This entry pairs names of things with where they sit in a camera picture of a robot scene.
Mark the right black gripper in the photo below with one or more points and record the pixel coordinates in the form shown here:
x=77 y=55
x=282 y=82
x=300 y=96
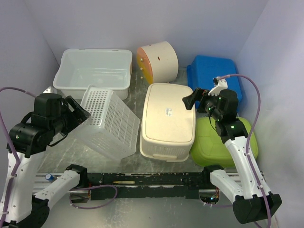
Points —
x=197 y=95

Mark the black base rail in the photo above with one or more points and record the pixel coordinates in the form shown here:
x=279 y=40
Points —
x=189 y=185

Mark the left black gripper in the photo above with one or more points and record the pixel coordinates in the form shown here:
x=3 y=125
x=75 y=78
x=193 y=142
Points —
x=78 y=115

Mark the aluminium extrusion rail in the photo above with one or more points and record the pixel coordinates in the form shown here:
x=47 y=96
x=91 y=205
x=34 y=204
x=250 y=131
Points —
x=40 y=182

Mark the green plastic basin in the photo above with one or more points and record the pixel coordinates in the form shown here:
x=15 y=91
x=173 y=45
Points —
x=208 y=148

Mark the cream cylinder orange-faced drawer unit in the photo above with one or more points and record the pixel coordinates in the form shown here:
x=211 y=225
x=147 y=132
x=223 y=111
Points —
x=158 y=62

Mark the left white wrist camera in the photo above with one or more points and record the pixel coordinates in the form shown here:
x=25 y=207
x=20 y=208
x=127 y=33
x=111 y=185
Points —
x=50 y=90

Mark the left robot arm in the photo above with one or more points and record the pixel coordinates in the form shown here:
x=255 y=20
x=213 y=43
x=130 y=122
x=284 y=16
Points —
x=27 y=141

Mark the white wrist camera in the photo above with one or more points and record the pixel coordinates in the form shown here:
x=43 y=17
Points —
x=219 y=85
x=50 y=90

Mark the blue plastic tub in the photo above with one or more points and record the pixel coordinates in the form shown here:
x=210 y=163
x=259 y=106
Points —
x=203 y=69

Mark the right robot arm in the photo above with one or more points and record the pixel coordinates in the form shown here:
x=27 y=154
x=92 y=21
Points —
x=252 y=199

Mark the cream perforated basket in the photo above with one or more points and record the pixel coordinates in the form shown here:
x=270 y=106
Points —
x=167 y=128

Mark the small blue capacitor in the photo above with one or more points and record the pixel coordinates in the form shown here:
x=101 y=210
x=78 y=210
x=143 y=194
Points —
x=49 y=177

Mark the clear perforated plastic basket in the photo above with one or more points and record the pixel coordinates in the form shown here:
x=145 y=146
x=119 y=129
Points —
x=112 y=128

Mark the white plastic tray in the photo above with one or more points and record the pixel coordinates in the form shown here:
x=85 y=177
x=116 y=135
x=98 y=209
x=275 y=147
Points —
x=104 y=68

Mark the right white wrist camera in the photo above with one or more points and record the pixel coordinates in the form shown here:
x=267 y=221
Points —
x=219 y=85

